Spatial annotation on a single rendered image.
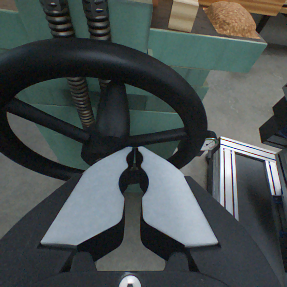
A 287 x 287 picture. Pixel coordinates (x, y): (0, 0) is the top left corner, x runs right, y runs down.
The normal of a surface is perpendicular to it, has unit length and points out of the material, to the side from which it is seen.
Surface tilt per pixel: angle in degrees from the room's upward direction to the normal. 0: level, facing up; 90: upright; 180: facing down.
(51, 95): 90
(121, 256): 0
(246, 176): 0
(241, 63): 90
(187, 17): 90
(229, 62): 90
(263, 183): 0
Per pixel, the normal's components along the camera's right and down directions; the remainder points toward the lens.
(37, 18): 0.04, 0.83
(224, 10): -0.44, -0.41
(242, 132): 0.12, -0.55
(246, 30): 0.11, 0.46
